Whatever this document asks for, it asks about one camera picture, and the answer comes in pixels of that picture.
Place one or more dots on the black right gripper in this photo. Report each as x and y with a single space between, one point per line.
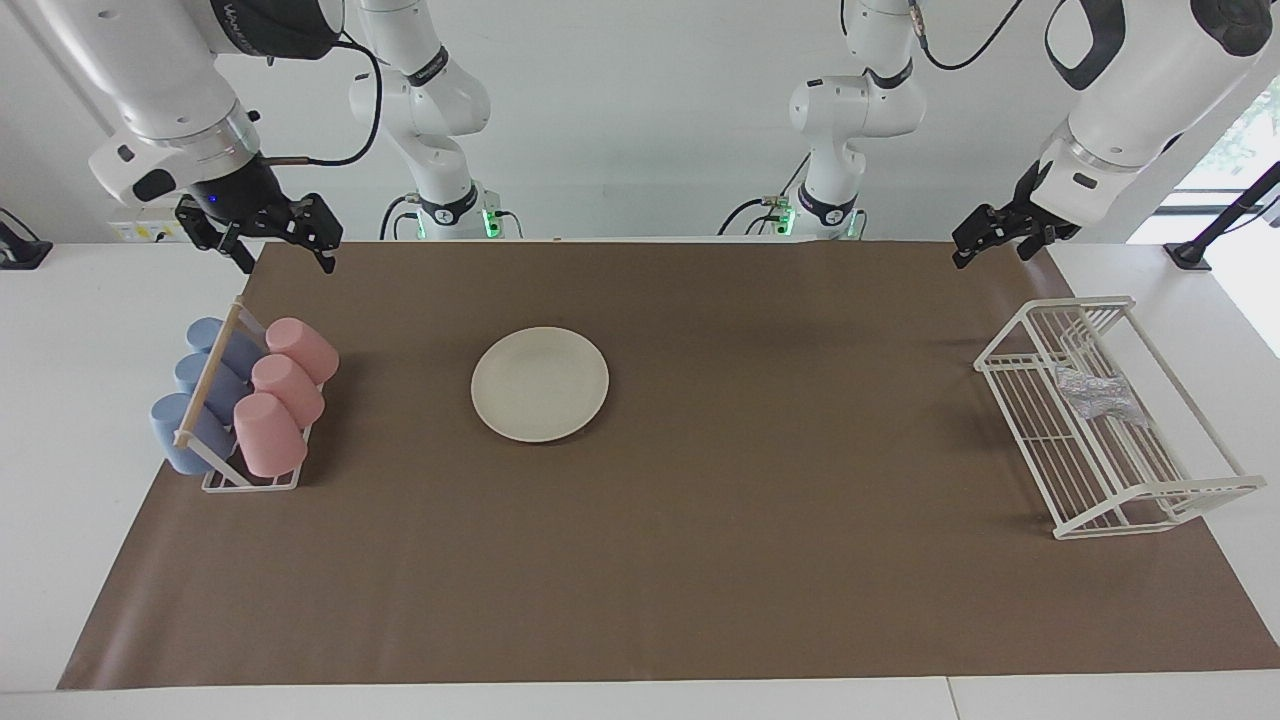
245 200

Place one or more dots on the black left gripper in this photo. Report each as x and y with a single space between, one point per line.
1005 222

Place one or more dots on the clear plastic snack packet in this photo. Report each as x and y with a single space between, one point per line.
1100 395

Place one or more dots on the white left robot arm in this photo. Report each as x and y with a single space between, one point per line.
1130 110

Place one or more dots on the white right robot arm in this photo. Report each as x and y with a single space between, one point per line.
160 70

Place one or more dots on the cream round plate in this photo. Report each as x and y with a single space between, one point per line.
540 385

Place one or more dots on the pink plastic cup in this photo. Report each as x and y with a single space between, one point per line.
305 348
290 390
270 435

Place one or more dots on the blue plastic cup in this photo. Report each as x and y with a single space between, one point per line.
180 450
225 388
240 350

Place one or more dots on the white cup rack wooden bar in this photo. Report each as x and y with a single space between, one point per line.
209 372

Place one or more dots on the black stand with pole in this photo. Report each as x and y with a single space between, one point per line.
1188 255

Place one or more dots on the black stand base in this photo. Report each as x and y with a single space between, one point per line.
25 255

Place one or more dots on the brown paper table mat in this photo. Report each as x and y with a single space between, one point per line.
700 560

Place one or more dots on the white wall outlet box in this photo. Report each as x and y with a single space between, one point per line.
140 230

